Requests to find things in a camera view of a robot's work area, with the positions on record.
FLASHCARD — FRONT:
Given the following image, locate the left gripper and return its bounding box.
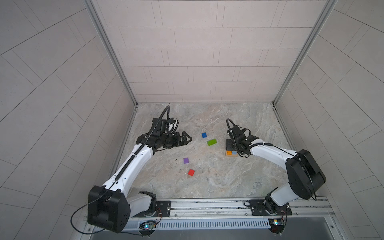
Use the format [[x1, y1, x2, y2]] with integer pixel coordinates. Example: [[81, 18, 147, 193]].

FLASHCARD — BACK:
[[157, 131, 192, 148]]

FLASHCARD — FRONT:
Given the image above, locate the green wood block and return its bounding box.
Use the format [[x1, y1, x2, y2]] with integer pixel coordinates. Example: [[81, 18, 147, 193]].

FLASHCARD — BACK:
[[207, 139, 217, 146]]

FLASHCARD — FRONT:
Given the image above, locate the red wood cube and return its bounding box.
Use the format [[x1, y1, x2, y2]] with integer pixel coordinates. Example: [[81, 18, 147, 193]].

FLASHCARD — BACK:
[[188, 169, 195, 176]]

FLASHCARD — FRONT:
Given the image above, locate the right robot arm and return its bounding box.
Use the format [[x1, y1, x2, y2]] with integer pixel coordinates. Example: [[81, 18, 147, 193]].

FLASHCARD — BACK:
[[226, 119, 327, 215]]

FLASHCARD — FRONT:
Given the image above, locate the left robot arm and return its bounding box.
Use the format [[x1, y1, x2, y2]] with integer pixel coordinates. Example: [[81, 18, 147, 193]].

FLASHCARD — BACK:
[[87, 118, 192, 233]]

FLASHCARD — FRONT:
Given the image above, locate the vent grille strip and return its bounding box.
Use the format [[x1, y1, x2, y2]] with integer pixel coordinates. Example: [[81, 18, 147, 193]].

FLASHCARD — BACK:
[[156, 219, 271, 231]]

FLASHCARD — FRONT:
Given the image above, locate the right controller board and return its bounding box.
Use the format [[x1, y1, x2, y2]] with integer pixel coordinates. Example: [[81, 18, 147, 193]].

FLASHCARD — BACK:
[[269, 219, 286, 234]]

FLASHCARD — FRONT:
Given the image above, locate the controller board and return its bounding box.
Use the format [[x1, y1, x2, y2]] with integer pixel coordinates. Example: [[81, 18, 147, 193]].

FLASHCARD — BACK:
[[139, 221, 157, 231], [269, 219, 286, 234]]

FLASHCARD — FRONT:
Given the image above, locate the left controller board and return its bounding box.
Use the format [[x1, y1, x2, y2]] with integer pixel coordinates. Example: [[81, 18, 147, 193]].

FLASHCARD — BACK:
[[139, 221, 157, 231]]

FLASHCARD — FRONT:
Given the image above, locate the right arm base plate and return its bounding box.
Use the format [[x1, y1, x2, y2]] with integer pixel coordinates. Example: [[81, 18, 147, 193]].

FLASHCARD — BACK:
[[244, 199, 292, 216]]

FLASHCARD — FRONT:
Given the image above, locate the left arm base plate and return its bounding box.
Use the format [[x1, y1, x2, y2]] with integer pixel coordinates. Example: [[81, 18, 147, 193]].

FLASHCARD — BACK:
[[135, 201, 171, 218]]

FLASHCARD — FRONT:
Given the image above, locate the aluminium mounting rail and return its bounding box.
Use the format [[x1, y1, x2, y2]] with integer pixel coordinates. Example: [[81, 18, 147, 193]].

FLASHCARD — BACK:
[[157, 197, 335, 220]]

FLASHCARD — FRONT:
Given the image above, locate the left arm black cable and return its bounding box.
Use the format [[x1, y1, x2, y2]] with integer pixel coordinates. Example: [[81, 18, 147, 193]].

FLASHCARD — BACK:
[[70, 104, 171, 235]]

